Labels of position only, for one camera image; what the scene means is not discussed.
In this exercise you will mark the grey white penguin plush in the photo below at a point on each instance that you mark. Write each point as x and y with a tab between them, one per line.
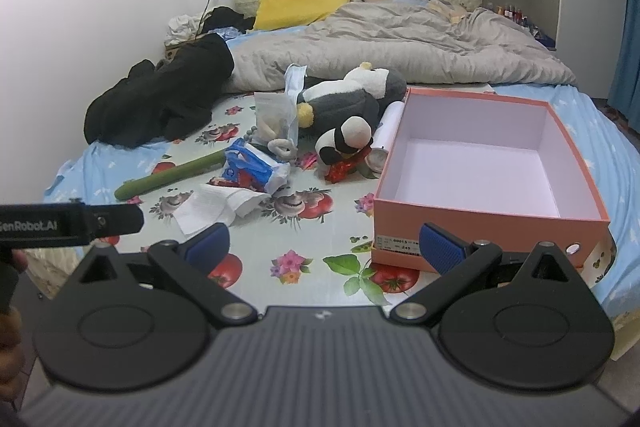
364	92

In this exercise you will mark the black clothing pile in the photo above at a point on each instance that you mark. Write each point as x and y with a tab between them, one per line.
162	102

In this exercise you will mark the white tissue paper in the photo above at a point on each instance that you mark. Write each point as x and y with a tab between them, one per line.
210	204

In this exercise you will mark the blue surgical mask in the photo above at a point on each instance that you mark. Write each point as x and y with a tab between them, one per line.
294	82

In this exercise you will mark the small panda plush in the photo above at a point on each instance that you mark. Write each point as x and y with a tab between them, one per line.
343	141

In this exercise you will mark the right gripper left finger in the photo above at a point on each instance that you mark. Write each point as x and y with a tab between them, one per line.
132	321

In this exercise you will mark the pink cardboard box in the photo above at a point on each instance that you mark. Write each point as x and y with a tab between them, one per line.
484	166

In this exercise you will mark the grey duvet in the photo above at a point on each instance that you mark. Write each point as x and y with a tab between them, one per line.
419	42

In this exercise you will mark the clear zip bag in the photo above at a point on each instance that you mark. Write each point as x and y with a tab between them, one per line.
276	117

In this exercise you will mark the yellow pillow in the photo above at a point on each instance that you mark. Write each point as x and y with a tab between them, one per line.
280	14

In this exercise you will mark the person left hand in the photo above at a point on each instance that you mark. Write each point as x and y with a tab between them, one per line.
12	358

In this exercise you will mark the bottles on shelf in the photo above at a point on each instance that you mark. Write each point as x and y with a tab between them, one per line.
510	12

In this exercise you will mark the green massage hammer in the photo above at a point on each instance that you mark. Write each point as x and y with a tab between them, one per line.
170	176

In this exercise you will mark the light blue bedsheet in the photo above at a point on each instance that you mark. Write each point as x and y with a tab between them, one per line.
590	146

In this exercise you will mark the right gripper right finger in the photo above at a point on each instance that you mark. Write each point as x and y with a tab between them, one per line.
518	321

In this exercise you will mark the floral plastic mat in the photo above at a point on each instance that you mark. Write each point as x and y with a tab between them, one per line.
481	166

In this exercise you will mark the white cloth pile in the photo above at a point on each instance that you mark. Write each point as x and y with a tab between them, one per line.
181	29

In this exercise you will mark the blue curtain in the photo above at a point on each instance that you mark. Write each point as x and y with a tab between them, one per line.
624	93

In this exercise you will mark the red foil packet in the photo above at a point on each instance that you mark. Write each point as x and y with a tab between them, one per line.
338	172

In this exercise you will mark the blue snack bag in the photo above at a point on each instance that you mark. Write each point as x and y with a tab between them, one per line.
248	167

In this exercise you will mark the white spray can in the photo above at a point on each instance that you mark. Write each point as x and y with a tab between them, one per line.
384	137

